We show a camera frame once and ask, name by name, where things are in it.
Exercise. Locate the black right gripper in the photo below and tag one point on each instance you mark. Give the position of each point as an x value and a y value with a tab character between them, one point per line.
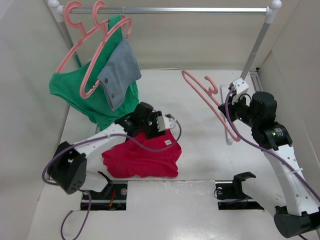
231	106

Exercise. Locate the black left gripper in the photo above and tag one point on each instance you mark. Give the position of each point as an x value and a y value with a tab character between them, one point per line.
155	132

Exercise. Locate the red t shirt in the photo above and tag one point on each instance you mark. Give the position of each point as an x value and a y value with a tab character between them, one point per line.
128	160

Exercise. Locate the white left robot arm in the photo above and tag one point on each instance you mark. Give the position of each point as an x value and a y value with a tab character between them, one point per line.
77	167

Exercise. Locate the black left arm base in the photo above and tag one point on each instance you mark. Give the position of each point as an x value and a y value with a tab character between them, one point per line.
100	193

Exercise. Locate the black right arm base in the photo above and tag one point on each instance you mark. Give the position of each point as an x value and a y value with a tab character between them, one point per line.
230	196

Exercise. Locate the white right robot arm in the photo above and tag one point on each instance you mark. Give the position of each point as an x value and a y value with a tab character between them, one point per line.
297	211

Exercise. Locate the blue denim garment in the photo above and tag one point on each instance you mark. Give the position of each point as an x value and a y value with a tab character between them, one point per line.
120	71

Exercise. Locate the green garment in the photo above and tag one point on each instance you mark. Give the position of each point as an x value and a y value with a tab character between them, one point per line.
96	108

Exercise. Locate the silver clothes rack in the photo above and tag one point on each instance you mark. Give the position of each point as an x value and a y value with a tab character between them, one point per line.
62	15

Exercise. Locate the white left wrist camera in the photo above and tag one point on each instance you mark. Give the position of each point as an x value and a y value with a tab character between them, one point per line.
165	122

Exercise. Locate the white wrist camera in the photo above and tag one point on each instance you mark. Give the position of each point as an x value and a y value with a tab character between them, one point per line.
165	122
238	87

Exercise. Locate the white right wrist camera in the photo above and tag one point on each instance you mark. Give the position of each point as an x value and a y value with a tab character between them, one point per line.
238	87

